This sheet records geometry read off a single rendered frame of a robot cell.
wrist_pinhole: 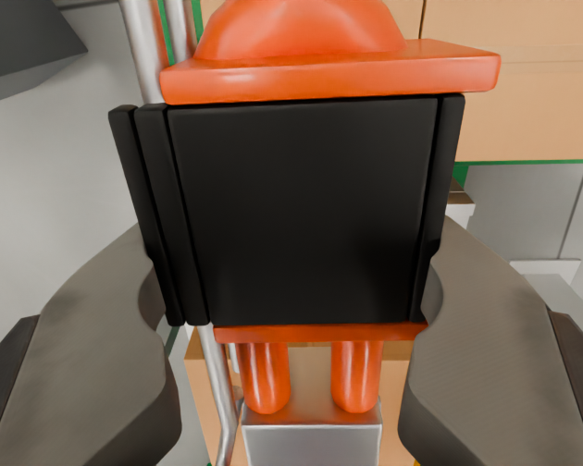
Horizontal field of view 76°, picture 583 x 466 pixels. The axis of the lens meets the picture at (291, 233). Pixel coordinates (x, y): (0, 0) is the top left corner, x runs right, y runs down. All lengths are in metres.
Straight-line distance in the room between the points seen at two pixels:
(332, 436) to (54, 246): 1.81
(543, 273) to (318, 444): 1.84
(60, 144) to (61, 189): 0.19
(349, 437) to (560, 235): 1.77
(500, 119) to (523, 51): 0.13
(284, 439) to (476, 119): 0.78
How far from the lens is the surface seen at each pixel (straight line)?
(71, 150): 1.65
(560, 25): 0.91
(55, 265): 2.01
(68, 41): 1.44
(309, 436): 0.19
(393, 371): 0.63
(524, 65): 0.89
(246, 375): 0.17
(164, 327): 1.39
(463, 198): 0.90
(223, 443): 0.22
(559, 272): 2.02
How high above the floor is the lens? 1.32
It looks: 57 degrees down
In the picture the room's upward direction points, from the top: 178 degrees counter-clockwise
